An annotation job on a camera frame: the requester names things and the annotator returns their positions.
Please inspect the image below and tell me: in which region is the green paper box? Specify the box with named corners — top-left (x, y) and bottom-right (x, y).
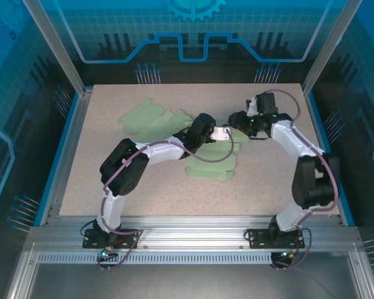
top-left (117, 97), bottom-right (194, 145)
top-left (186, 126), bottom-right (247, 182)

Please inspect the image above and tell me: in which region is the blue side panel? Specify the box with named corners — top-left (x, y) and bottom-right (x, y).
top-left (33, 93), bottom-right (82, 227)
top-left (305, 90), bottom-right (355, 227)

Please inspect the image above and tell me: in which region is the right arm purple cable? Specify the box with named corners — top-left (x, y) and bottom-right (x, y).
top-left (264, 89), bottom-right (340, 272)

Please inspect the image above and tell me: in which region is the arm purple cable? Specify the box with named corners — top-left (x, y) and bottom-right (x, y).
top-left (96, 127), bottom-right (236, 272)
top-left (264, 89), bottom-right (340, 272)

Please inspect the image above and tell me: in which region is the aluminium frame rail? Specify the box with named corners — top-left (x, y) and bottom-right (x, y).
top-left (24, 214), bottom-right (361, 254)

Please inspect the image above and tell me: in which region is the aluminium frame post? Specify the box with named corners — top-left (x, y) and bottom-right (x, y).
top-left (301, 0), bottom-right (364, 96)
top-left (21, 0), bottom-right (94, 97)

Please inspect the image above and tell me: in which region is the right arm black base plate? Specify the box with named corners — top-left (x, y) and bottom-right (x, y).
top-left (247, 228), bottom-right (306, 250)

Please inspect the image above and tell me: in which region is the aluminium side rail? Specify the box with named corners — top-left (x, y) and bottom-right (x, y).
top-left (39, 88), bottom-right (93, 227)

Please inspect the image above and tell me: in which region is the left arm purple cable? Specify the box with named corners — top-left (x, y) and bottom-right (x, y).
top-left (96, 127), bottom-right (236, 272)

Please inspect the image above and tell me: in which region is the slotted grey cable duct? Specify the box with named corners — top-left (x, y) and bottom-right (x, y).
top-left (36, 252), bottom-right (275, 265)

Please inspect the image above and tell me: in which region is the small lit cable connector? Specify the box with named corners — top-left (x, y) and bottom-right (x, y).
top-left (279, 249), bottom-right (300, 262)
top-left (99, 245), bottom-right (118, 261)

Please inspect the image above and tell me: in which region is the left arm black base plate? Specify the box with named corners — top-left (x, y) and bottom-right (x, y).
top-left (82, 228), bottom-right (141, 250)

